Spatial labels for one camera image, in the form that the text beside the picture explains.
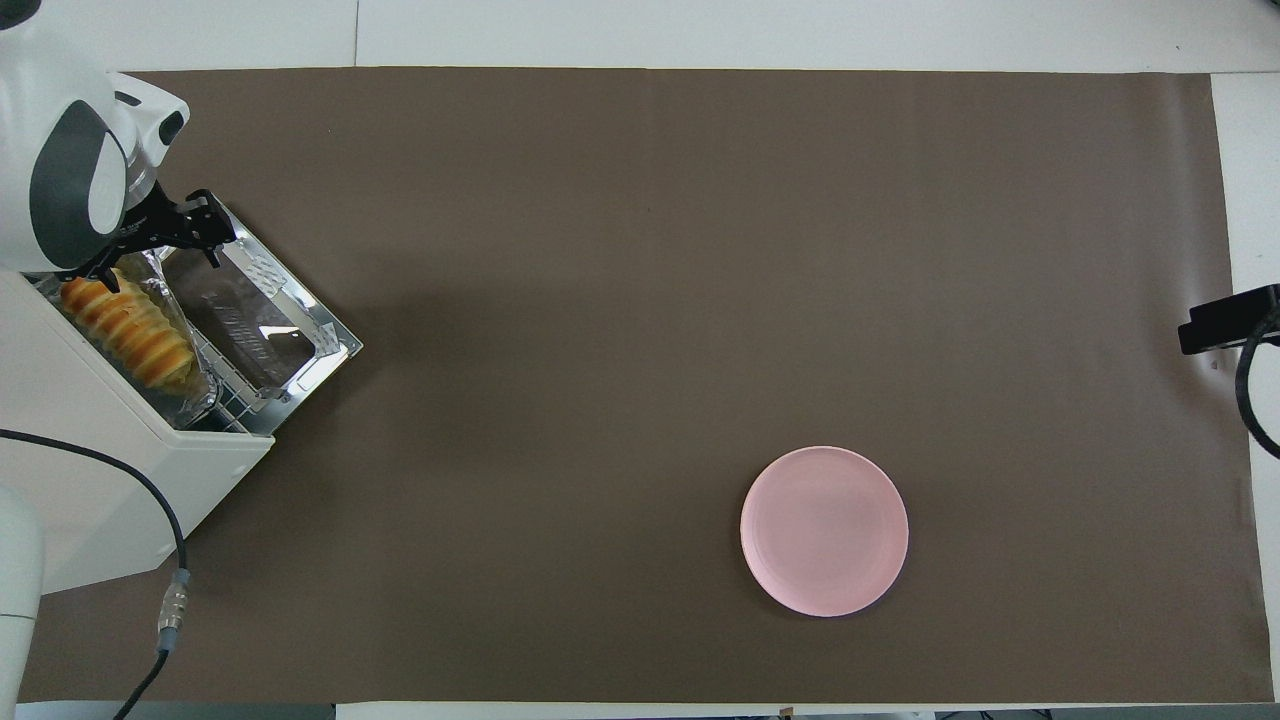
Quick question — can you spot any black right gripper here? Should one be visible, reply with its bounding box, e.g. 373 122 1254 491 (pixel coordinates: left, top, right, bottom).
1177 283 1280 357

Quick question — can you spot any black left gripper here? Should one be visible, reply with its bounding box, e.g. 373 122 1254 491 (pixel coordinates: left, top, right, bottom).
78 188 239 294

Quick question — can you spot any sliced orange bread loaf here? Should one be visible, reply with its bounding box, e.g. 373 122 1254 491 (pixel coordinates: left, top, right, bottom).
60 276 197 392

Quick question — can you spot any aluminium foil tray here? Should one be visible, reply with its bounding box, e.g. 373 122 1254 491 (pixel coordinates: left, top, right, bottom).
38 248 223 433

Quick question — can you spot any glass oven door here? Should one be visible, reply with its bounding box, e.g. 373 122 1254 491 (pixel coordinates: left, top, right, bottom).
158 190 364 437

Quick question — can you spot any cream white toaster oven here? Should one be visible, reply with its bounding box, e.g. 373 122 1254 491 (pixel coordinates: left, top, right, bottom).
0 268 276 597

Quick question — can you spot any pink round plate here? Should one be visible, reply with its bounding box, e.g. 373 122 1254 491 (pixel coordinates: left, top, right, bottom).
740 446 910 618

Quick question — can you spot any brown table mat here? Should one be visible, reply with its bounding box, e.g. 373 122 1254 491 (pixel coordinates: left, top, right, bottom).
18 67 1263 704

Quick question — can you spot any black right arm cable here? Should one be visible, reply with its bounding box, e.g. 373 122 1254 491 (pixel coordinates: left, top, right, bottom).
1234 308 1280 462

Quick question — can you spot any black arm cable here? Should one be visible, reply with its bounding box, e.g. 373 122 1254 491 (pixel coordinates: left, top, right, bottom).
0 427 193 720
1234 308 1280 462

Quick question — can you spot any metal oven wire rack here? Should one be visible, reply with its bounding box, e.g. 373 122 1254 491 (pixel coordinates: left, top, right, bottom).
40 270 279 437

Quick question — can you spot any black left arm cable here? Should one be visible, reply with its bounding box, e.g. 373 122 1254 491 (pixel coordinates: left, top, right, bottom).
0 427 193 720

